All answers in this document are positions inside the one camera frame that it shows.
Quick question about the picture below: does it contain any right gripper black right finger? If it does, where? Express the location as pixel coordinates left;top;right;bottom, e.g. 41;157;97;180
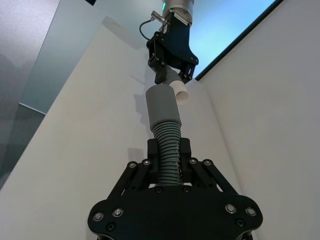
178;137;224;193

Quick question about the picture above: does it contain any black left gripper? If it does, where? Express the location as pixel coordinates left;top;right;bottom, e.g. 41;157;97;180
146;11;200;85

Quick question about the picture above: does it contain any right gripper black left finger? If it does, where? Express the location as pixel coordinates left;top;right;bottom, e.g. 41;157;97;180
126;138;161;193

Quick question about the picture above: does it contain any white and grey pipe fitting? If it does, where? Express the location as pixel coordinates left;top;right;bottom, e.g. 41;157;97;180
162;69;189;105

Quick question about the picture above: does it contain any grey corrugated hose with cuff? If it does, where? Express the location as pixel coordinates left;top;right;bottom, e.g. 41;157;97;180
145;84;184;187

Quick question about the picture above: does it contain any black framed window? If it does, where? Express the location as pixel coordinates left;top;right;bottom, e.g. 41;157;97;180
184;0;286;81

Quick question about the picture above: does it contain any thin dark cable silver plug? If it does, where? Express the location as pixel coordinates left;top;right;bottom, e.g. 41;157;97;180
139;14;173;41

